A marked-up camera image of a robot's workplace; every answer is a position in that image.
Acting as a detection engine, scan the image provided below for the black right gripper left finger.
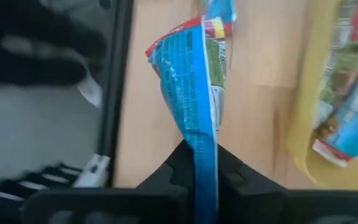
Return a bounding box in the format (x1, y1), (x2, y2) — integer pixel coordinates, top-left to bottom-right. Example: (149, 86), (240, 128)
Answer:
(20, 140), (196, 224)

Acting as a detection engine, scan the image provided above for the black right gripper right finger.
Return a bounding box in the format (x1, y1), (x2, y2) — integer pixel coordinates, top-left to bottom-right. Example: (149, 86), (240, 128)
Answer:
(218, 144), (358, 224)

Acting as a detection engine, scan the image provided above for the blue granola bar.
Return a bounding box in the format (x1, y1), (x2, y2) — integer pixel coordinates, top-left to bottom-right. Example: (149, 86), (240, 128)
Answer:
(311, 67), (358, 169)
(144, 0), (238, 224)

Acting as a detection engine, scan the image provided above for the green granola bar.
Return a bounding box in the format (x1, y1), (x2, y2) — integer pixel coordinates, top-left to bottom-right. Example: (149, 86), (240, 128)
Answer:
(317, 0), (358, 106)

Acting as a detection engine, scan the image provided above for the yellow plastic bin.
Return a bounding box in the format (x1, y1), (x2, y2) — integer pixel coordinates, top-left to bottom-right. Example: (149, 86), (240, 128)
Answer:
(287, 0), (358, 190)

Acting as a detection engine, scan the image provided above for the white metal bracket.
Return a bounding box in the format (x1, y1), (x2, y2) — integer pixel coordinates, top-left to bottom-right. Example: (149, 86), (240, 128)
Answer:
(0, 154), (111, 202)

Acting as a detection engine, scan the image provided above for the black aluminium table frame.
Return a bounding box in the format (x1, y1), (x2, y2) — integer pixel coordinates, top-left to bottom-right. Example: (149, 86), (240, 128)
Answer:
(99, 0), (135, 188)

